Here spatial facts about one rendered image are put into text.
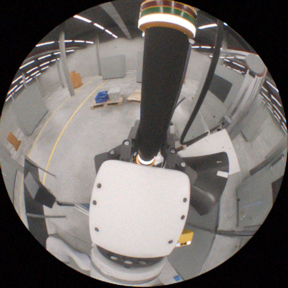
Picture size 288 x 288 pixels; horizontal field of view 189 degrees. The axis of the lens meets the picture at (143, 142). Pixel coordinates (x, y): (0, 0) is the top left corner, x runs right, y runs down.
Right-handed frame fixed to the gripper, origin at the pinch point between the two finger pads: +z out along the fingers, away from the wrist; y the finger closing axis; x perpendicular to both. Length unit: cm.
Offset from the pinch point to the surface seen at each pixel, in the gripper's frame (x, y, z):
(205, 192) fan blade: -6.4, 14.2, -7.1
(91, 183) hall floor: -147, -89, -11
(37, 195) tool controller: -24, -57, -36
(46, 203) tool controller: -33, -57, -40
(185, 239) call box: -40, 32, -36
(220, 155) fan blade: -7.5, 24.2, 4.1
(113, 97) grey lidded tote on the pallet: -123, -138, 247
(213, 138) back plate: -18.2, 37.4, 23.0
